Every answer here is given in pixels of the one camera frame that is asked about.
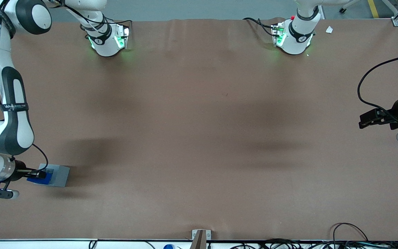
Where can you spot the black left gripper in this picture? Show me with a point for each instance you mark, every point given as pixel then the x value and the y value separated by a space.
pixel 393 112

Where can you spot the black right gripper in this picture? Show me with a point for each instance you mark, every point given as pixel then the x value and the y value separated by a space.
pixel 20 171

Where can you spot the blue plastic part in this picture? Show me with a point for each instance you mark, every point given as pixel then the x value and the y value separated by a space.
pixel 40 181

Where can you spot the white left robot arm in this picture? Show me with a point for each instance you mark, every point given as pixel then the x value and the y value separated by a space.
pixel 295 41

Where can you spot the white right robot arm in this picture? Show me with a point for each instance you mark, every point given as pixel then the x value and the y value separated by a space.
pixel 12 131

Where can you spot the gray square base block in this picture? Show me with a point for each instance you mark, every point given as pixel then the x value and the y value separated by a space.
pixel 60 176

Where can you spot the small white paper scrap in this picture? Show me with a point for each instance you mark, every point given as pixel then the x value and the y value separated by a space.
pixel 329 29

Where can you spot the blue round cap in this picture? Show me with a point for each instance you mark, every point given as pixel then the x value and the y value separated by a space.
pixel 168 247

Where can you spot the brown table cover sheet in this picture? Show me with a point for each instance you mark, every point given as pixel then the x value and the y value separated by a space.
pixel 199 138

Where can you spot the metal camera post bracket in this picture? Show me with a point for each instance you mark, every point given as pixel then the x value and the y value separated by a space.
pixel 199 242

